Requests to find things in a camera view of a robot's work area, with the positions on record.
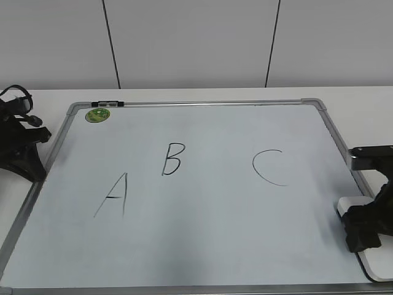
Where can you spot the round green magnet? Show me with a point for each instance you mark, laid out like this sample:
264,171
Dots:
97,115

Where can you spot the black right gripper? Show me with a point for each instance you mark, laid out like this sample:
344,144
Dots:
364,223

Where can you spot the white board eraser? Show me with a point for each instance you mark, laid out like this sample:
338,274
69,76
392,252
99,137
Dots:
377,262

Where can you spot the white board with aluminium frame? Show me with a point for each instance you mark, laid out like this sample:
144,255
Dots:
182,198

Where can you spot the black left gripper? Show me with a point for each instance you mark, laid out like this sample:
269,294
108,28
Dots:
20,133

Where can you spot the black and clear frame clip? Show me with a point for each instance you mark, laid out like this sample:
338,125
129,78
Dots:
107,104

